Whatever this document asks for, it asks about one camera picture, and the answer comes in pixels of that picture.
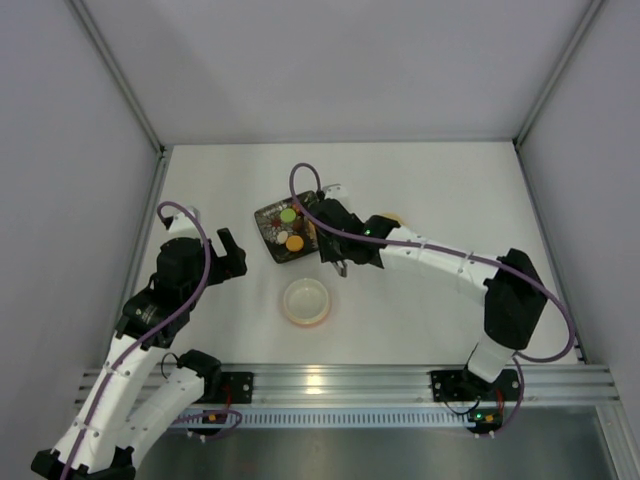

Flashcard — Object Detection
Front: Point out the orange fish shaped snack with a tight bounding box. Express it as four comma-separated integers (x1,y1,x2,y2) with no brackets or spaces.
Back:
306,223,317,243

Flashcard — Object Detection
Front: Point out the orange round cracker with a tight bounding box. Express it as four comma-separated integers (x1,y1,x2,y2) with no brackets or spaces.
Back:
285,235,305,252

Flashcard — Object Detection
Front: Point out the small white oval snack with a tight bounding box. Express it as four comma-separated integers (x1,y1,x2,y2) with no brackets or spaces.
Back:
276,231,289,244

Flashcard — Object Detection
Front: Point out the green round cookie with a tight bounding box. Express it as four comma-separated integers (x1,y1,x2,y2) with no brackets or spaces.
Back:
280,208,297,223

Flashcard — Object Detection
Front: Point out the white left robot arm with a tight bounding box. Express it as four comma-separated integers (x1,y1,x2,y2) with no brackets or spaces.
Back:
31,228,247,479

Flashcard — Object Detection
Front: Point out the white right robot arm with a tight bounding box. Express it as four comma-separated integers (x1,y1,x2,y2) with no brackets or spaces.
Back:
308,198,547,399

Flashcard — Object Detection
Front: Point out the cream round box lid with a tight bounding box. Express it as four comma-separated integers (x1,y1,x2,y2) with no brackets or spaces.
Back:
380,213,405,225

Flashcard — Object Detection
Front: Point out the black floral square plate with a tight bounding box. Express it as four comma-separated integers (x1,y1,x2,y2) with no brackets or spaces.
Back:
254,197,319,265

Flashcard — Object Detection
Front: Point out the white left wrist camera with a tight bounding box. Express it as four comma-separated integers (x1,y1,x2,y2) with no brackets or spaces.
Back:
167,206,201,239

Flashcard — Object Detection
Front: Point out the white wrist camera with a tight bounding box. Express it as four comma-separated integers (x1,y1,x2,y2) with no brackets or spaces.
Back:
167,206,201,239
322,183,348,200

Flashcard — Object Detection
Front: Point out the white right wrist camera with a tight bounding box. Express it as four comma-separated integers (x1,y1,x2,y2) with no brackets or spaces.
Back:
322,183,348,200

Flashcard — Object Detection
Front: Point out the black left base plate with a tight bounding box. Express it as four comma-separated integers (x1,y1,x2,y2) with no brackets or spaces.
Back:
198,371,254,405

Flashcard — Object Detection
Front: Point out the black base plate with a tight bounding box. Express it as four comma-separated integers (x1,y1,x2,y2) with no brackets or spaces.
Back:
198,371,254,405
429,369,521,403

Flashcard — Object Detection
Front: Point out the aluminium mounting rail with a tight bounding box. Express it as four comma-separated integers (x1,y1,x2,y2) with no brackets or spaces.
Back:
222,364,619,408

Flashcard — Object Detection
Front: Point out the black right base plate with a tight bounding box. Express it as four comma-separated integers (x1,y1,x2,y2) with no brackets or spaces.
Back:
429,369,521,403

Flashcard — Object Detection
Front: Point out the grey slotted cable duct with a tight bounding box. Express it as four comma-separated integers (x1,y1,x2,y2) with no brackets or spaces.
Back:
238,408,471,429

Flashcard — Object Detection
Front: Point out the left aluminium frame post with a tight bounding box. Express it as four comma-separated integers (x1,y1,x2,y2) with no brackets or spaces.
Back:
67,0,169,381

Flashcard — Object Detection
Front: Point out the aluminium frame post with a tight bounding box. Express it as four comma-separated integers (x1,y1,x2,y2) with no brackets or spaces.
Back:
67,0,169,381
512,1,609,364

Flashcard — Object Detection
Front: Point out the right aluminium frame post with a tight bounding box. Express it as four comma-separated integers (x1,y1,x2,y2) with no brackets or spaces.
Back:
512,1,609,364

